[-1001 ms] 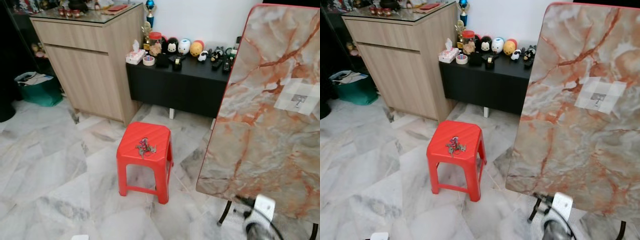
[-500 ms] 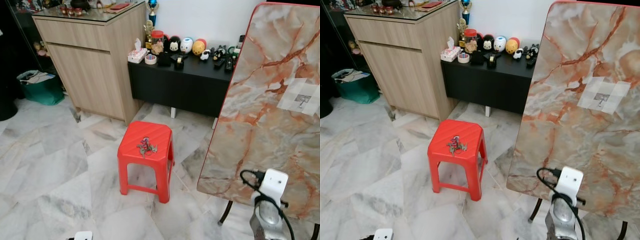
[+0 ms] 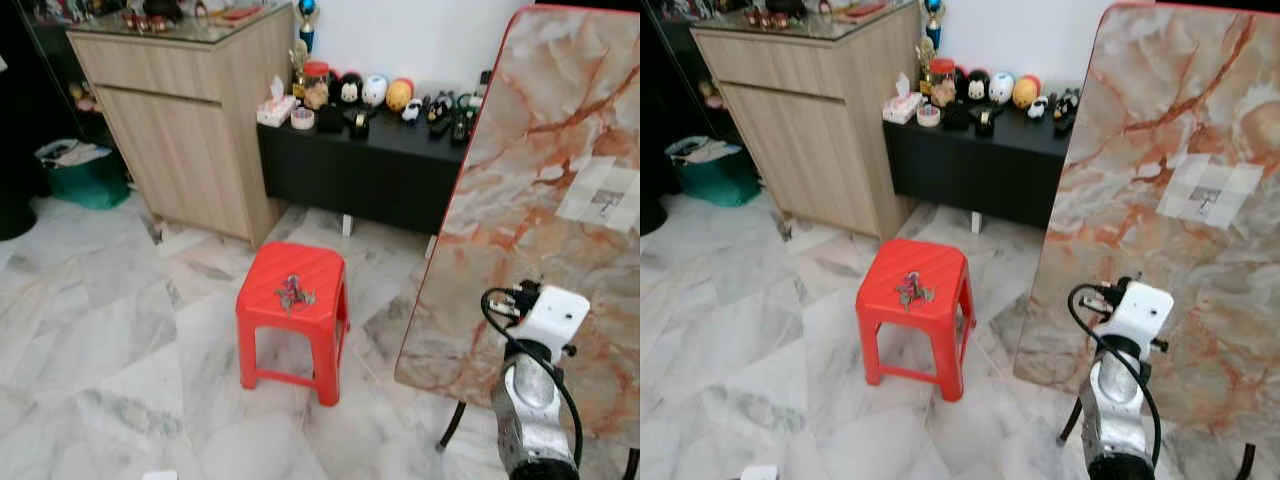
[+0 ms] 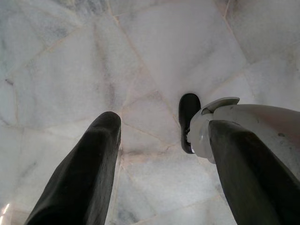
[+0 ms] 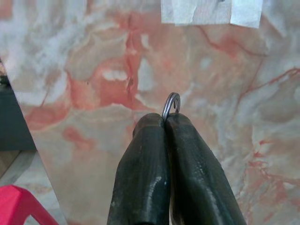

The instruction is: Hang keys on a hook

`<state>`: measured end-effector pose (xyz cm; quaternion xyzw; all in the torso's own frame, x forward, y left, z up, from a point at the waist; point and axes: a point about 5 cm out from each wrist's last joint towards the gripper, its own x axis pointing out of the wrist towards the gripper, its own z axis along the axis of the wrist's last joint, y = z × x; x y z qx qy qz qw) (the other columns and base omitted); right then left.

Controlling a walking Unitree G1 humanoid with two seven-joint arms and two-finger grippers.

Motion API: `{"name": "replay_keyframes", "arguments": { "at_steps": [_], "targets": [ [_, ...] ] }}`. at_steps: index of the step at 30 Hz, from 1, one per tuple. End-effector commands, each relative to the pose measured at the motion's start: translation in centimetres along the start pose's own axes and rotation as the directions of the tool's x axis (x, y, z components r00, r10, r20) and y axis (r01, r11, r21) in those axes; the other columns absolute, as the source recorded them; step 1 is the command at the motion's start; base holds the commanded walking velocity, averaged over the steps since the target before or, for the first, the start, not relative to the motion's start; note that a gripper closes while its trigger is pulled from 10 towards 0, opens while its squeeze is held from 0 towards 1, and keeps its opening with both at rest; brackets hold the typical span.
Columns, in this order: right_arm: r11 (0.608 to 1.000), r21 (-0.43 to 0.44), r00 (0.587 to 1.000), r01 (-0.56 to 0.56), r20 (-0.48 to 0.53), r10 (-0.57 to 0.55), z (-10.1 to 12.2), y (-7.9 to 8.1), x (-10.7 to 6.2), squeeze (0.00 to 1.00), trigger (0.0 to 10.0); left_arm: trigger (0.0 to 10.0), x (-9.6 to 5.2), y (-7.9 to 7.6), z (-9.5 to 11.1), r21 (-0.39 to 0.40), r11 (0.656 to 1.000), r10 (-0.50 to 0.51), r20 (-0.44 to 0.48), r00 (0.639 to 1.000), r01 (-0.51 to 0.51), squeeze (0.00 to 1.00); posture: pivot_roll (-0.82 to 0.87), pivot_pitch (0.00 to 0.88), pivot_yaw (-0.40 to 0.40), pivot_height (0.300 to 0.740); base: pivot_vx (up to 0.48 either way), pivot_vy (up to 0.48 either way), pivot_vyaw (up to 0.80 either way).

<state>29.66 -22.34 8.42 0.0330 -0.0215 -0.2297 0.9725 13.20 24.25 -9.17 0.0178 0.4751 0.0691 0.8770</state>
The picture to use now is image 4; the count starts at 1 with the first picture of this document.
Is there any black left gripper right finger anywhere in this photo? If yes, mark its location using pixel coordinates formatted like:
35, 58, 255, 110
208, 120, 300, 225

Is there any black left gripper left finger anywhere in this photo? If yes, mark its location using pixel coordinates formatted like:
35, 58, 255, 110
24, 111, 122, 225

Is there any grey robot leg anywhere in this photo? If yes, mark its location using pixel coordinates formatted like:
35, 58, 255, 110
188, 97, 300, 181

